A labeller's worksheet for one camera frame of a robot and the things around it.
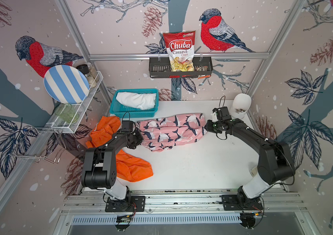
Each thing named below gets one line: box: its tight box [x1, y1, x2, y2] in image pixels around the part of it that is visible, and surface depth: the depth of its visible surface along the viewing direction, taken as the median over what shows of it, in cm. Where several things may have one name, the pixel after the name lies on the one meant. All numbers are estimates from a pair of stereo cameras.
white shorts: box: [116, 91, 157, 111], surface depth 116 cm
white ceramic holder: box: [229, 93, 252, 120], surface depth 105 cm
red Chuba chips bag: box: [162, 30, 196, 72], surface depth 83 cm
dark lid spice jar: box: [75, 63, 97, 88], surface depth 82 cm
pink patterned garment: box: [133, 113, 208, 152], surface depth 99 cm
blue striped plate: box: [43, 64, 91, 105], surface depth 74 cm
